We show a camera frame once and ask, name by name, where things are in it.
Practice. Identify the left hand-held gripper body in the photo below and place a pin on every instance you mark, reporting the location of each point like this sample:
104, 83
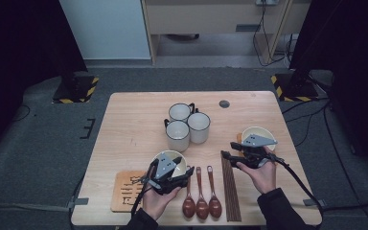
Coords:
164, 166

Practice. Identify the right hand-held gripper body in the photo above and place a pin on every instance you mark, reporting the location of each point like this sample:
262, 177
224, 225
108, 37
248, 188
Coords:
258, 140

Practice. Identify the cream ceramic bowl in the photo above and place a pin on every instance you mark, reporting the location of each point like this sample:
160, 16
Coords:
258, 130
181, 169

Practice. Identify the row of brown chopsticks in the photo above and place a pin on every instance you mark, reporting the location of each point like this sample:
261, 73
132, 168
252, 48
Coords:
230, 191

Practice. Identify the brown wooden spoon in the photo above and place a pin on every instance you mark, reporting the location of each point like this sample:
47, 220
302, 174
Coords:
188, 206
202, 207
215, 207

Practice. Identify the person's right hand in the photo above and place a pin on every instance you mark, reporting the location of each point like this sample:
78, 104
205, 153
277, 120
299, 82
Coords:
263, 179

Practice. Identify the person's left hand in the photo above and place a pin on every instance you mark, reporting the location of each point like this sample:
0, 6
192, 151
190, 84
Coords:
156, 204

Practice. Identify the white enamel mug black rim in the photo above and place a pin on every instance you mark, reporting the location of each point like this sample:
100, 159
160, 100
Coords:
177, 134
198, 126
179, 111

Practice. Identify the grey round table grommet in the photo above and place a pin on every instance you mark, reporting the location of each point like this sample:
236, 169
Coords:
224, 103

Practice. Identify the black stand base striped edge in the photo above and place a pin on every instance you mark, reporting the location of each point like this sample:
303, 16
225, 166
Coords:
76, 89
295, 87

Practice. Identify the grey floor tape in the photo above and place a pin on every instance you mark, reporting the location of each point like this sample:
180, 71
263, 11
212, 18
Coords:
80, 202
308, 202

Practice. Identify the black curtain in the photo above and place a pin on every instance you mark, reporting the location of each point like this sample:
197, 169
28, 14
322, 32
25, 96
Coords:
357, 64
19, 48

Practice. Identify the light wooden cabinet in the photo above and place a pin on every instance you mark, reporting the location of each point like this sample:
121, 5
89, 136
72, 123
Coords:
204, 17

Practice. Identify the white power strip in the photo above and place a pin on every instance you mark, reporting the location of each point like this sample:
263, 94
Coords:
266, 2

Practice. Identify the white panel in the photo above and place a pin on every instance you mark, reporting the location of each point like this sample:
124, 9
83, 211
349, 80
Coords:
105, 28

